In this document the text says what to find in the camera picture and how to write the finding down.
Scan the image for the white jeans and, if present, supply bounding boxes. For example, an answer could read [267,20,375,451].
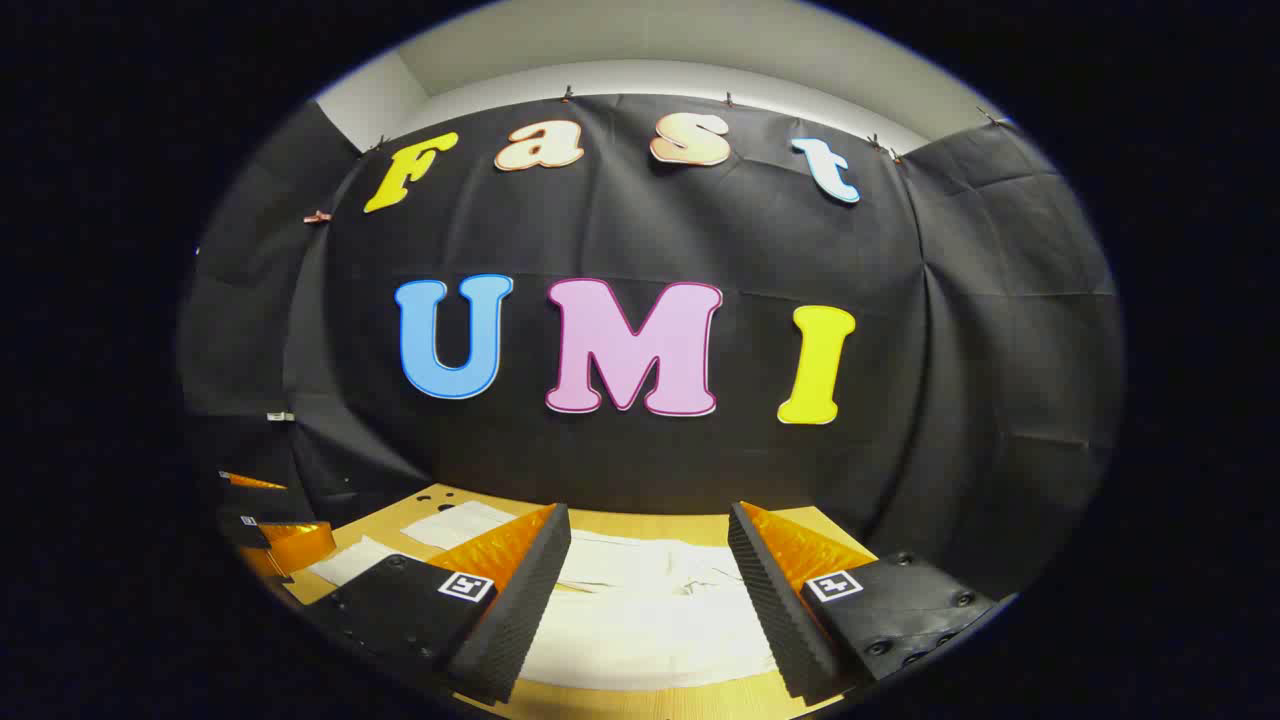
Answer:
[305,500,781,693]

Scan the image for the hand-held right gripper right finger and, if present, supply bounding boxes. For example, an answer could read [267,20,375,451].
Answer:
[727,500,1001,706]

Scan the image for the black backdrop cloth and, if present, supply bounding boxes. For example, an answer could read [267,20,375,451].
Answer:
[178,93,1126,601]

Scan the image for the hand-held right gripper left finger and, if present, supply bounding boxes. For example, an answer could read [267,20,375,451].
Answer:
[300,503,573,706]

